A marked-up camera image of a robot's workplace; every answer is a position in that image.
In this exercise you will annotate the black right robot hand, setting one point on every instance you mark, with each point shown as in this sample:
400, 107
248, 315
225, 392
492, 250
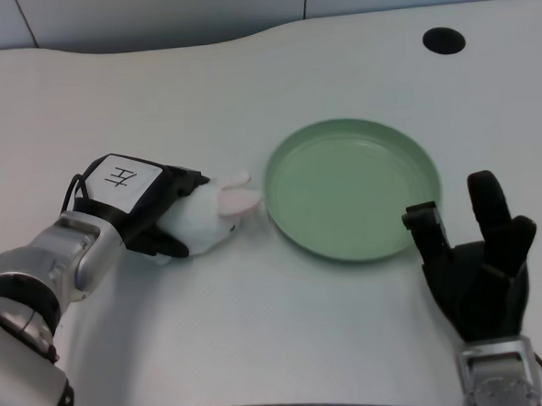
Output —
478, 282

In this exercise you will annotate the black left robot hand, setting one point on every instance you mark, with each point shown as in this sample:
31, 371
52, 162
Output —
128, 198

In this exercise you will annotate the white rabbit plush doll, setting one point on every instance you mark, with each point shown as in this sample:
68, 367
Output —
212, 216

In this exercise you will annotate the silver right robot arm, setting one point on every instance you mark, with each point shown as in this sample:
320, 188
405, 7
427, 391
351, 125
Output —
497, 373

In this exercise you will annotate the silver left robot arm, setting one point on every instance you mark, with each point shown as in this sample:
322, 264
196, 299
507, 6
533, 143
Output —
33, 309

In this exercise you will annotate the green round plate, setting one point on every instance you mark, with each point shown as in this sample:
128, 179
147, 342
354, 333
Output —
353, 191

